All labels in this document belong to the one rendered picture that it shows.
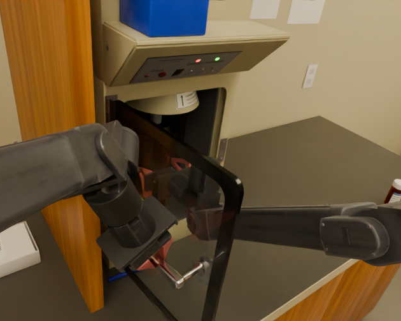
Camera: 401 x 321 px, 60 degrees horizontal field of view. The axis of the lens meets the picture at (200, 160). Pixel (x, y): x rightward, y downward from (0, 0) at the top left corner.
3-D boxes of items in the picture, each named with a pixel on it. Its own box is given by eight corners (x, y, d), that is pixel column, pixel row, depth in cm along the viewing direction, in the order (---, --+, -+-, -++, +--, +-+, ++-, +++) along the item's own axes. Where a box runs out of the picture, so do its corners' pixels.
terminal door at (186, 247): (116, 256, 81) (114, 95, 60) (205, 359, 63) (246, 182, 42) (113, 258, 80) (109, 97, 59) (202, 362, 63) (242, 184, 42)
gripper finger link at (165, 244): (126, 264, 56) (102, 235, 49) (160, 234, 58) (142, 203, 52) (150, 293, 52) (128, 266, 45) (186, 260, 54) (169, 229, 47)
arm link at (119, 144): (25, 172, 35) (98, 148, 34) (49, 103, 43) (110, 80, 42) (90, 228, 44) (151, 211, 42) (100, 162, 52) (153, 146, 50)
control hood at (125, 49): (102, 83, 59) (100, 21, 54) (242, 67, 77) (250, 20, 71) (132, 109, 51) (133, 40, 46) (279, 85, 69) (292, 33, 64)
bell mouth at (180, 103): (109, 90, 81) (109, 67, 78) (173, 82, 91) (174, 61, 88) (145, 120, 70) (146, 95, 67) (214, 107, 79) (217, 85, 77)
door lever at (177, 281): (167, 245, 60) (167, 234, 59) (204, 278, 54) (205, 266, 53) (140, 259, 57) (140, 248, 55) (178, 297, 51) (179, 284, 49)
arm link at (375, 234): (383, 272, 31) (449, 250, 36) (373, 209, 32) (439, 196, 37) (186, 239, 69) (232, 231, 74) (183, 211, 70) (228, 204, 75)
